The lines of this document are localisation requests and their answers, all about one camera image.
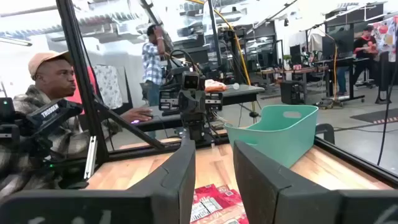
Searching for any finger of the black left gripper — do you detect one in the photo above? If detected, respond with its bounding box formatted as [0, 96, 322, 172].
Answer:
[178, 90, 193, 124]
[192, 90, 206, 124]

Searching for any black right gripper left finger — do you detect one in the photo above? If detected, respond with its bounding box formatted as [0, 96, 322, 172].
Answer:
[127, 136, 197, 224]

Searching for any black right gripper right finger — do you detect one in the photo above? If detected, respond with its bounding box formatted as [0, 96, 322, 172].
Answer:
[233, 139, 341, 224]

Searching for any orange snack bag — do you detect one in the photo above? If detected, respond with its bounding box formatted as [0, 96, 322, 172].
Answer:
[204, 78, 228, 93]

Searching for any person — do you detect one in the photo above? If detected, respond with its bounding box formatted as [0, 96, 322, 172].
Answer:
[353, 26, 379, 86]
[141, 24, 171, 108]
[0, 50, 154, 200]

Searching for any teal plastic basket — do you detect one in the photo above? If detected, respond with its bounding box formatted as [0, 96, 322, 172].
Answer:
[224, 104, 320, 169]

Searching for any white floral cloth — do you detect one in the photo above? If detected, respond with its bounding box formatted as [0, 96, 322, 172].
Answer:
[92, 64, 124, 110]

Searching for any red cloth panel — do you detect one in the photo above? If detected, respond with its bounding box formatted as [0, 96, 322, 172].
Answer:
[65, 66, 98, 108]

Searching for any black computer tower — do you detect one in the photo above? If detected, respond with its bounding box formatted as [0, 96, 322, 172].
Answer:
[279, 80, 308, 106]

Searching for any wooden table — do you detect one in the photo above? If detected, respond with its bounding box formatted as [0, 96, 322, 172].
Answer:
[257, 65, 329, 94]

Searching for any black floor mat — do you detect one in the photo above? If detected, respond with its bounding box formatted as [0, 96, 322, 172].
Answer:
[349, 108, 398, 124]

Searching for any black standing desk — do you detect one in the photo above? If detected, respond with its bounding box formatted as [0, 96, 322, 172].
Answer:
[313, 57, 367, 104]

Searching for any black monitor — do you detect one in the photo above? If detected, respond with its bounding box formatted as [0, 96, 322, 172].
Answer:
[322, 29, 355, 58]

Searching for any colourful floral cloth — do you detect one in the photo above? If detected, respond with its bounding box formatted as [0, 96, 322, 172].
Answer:
[371, 15, 398, 63]

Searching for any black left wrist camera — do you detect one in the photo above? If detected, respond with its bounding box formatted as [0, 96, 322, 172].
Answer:
[181, 70, 206, 91]

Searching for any yellow hanging cable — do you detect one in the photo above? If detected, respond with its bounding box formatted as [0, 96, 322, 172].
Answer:
[186, 0, 253, 86]

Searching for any black metal rig frame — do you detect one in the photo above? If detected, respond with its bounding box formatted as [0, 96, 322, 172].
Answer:
[55, 0, 398, 187]

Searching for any black hanging cable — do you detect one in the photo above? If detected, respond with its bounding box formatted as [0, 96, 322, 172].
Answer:
[376, 37, 398, 166]

